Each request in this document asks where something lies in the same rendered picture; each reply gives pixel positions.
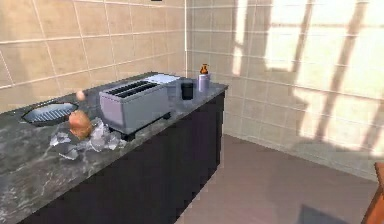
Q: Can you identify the silver two-slot toaster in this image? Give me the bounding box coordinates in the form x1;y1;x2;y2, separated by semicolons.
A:
98;79;178;142

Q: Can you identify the grey bottle with brown cap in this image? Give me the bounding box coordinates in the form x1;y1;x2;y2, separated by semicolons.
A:
197;63;211;93

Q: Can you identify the brown bread loaf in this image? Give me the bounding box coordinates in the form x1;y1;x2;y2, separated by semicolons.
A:
68;110;94;141

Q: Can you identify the brown wooden furniture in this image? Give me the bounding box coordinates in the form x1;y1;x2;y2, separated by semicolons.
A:
360;161;384;224

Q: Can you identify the dark marble-topped kitchen counter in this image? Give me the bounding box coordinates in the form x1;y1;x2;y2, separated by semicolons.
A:
0;71;230;224

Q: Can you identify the black cup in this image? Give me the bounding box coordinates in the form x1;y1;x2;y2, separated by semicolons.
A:
180;82;194;101

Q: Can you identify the black grill pan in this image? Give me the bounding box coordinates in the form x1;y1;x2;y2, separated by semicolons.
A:
21;101;80;127

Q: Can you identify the white flat plate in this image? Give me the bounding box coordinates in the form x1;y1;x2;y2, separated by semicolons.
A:
143;73;181;85

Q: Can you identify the crumpled clear plastic wrap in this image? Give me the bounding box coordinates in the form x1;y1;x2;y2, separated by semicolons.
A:
49;117;128;161

